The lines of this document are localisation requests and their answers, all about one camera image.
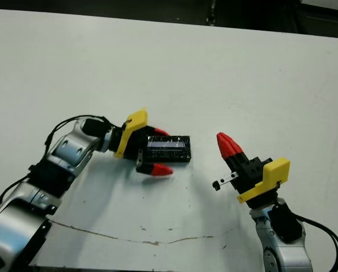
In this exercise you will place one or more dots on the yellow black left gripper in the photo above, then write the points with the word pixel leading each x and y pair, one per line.
pixel 133 124

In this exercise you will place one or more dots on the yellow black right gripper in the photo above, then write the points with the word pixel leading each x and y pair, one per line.
pixel 274 173

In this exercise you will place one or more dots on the black glossy box lid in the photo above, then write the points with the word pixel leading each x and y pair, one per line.
pixel 172 150

